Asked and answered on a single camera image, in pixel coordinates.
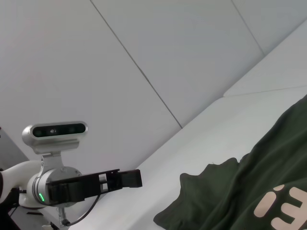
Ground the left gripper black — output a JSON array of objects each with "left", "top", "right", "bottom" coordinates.
[{"left": 46, "top": 169, "right": 143, "bottom": 205}]

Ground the dark green FREE! t-shirt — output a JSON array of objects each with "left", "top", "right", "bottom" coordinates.
[{"left": 153, "top": 93, "right": 307, "bottom": 230}]

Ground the silver camera mount bracket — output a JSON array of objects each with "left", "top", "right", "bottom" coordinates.
[{"left": 40, "top": 150, "right": 63, "bottom": 174}]

